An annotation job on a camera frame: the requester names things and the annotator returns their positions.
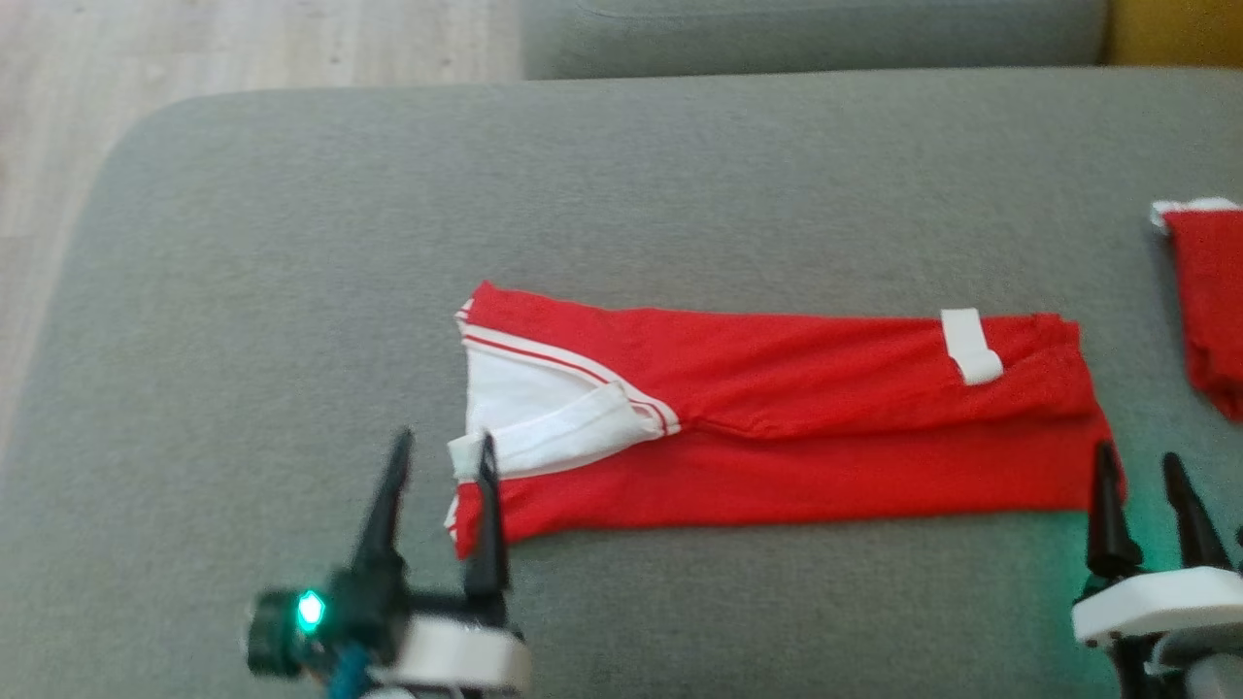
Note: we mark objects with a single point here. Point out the red and white sports jersey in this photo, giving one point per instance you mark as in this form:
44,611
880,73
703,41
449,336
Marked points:
777,427

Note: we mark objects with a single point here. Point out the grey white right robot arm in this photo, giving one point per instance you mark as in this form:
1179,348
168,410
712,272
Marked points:
1209,670

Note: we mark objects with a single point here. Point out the large grey fabric sofa seat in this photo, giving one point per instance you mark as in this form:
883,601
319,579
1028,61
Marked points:
291,291

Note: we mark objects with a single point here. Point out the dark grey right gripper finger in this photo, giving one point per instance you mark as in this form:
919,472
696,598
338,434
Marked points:
1194,524
1110,524

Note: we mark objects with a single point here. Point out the left wrist camera green light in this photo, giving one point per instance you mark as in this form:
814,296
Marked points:
286,626

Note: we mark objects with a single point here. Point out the grey fabric sofa seat cushion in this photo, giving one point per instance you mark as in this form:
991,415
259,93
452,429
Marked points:
806,34

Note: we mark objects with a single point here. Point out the red garment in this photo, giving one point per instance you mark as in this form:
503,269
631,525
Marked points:
1214,301

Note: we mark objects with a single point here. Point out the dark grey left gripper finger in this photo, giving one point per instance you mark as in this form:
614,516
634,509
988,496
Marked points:
488,534
386,505

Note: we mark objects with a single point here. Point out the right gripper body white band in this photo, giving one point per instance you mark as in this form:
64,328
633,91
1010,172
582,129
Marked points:
1165,602

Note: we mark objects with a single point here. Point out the short yellow sofa back cushion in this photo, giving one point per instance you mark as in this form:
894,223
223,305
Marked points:
1175,29

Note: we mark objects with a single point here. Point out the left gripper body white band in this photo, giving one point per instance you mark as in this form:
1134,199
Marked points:
447,650

